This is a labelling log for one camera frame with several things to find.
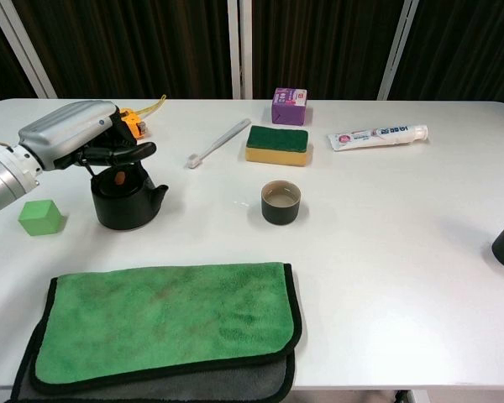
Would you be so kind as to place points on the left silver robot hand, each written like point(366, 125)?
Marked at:
point(63, 126)

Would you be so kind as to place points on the black teapot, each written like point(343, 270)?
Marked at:
point(126, 210)

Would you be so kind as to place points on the orange yellow small toy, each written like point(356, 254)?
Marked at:
point(135, 124)

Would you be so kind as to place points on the green cube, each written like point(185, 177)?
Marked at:
point(40, 218)

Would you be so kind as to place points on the dark pleated curtain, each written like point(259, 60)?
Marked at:
point(151, 42)

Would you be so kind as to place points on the white toothbrush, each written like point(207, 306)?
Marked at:
point(220, 140)

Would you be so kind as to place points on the green yellow sponge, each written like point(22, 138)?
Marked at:
point(277, 144)

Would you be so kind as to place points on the green and grey cloth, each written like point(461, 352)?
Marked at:
point(168, 319)

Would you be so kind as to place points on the purple soap box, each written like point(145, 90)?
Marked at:
point(287, 113)

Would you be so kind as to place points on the white toothpaste tube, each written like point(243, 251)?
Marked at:
point(369, 137)

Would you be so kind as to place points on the white frame post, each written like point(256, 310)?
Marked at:
point(246, 46)
point(233, 46)
point(399, 46)
point(21, 42)

